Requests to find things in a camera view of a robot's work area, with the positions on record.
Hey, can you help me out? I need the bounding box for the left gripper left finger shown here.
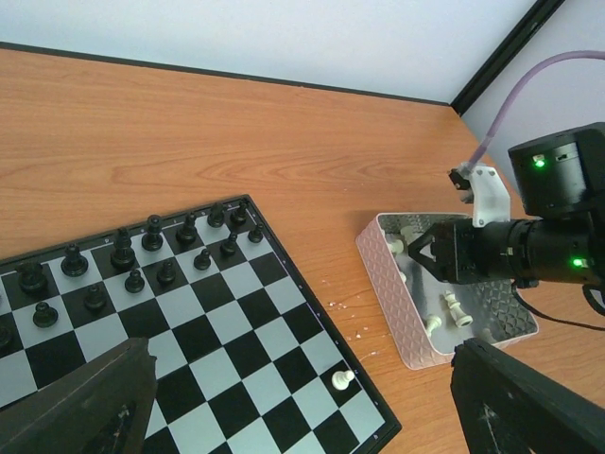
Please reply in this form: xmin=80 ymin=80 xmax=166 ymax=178
xmin=1 ymin=338 xmax=157 ymax=453

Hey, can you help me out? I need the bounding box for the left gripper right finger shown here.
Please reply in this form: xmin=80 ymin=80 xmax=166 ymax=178
xmin=450 ymin=338 xmax=604 ymax=453

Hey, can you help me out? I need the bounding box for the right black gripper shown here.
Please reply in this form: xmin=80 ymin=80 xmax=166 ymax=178
xmin=406 ymin=221 xmax=493 ymax=286

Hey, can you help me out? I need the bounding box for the white pawn edge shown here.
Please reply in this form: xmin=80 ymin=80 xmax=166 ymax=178
xmin=331 ymin=370 xmax=355 ymax=391

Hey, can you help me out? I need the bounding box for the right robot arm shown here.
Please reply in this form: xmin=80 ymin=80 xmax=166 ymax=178
xmin=408 ymin=122 xmax=604 ymax=314

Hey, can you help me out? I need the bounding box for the pink tin with white pieces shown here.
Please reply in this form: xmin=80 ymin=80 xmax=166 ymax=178
xmin=355 ymin=213 xmax=539 ymax=370

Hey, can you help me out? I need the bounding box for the black chess piece set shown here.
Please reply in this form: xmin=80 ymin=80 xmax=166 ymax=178
xmin=1 ymin=200 xmax=282 ymax=365

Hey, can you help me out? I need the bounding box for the black and silver chessboard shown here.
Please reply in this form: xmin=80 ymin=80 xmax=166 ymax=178
xmin=1 ymin=195 xmax=401 ymax=453

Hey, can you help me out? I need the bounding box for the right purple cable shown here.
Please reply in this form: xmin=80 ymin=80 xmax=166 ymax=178
xmin=470 ymin=49 xmax=605 ymax=166

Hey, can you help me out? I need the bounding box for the black frame post right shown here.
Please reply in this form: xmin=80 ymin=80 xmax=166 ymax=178
xmin=451 ymin=0 xmax=564 ymax=116

